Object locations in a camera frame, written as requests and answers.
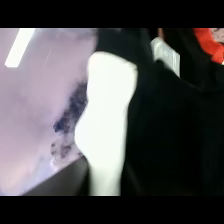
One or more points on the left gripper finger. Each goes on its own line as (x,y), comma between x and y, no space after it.
(70,181)

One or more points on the white garment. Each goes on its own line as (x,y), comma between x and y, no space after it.
(106,116)

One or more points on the black garment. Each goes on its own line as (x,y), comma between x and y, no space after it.
(173,133)

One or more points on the red garment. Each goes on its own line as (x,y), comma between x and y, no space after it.
(210,41)

